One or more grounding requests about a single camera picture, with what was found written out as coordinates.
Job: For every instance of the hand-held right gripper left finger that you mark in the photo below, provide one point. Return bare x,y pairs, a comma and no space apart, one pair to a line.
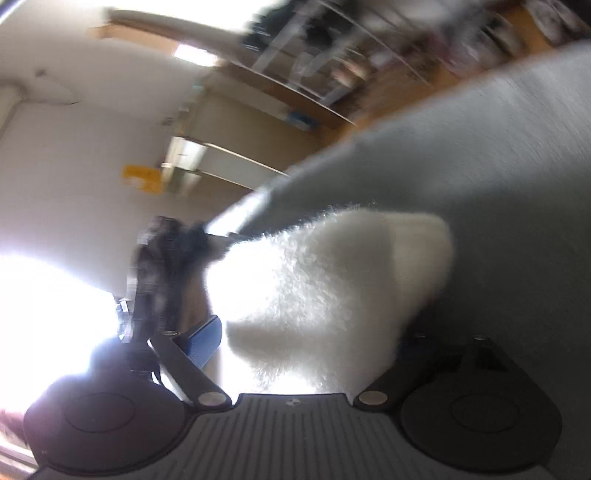
205,339

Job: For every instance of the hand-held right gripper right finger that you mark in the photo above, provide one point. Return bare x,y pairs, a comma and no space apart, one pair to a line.
415,360

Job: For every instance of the cream fuzzy sweater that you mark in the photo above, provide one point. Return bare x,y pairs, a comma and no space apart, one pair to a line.
323,286

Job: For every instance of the yellow box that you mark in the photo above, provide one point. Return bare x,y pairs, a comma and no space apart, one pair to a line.
143,179

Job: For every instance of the cluttered wooden shelf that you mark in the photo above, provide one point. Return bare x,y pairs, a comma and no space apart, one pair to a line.
392,37

